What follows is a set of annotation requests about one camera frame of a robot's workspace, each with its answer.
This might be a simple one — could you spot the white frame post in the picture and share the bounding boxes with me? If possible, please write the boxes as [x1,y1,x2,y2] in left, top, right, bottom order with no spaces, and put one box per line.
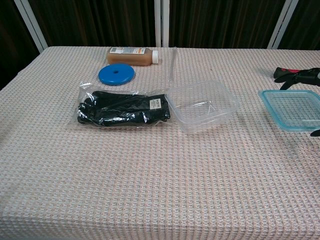
[154,0,170,48]
[266,0,300,50]
[13,0,48,53]

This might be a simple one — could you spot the red black handled hammer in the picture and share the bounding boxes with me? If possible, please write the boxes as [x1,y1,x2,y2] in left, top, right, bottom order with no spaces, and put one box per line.
[273,66,302,79]

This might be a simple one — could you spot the blue round disc with hole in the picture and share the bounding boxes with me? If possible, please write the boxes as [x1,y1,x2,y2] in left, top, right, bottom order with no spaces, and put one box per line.
[98,63,136,87]

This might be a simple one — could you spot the clear plastic container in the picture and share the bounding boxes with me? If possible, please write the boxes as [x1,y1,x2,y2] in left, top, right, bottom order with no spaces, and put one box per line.
[164,79,241,135]

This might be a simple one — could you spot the brown liquid bottle white cap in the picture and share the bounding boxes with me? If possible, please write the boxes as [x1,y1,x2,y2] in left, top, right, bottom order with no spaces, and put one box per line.
[106,46,160,67]

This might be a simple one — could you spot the bagged black gloves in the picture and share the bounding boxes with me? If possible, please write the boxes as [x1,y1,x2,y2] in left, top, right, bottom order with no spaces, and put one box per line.
[66,81,176,130]

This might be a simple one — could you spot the dark curtain panel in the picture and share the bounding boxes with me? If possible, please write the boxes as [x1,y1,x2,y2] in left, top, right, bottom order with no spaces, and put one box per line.
[168,0,287,49]
[27,0,156,48]
[0,0,41,91]
[277,0,320,51]

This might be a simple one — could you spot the translucent blue square lid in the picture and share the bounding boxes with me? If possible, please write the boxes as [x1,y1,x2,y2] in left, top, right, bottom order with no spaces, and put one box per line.
[257,89,320,133]

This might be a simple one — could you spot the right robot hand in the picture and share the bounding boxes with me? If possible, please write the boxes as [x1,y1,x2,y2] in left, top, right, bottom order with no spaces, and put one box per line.
[273,67,320,137]

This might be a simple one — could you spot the pink waffle tablecloth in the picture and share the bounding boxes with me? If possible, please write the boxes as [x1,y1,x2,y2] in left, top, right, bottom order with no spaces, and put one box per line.
[0,46,320,240]

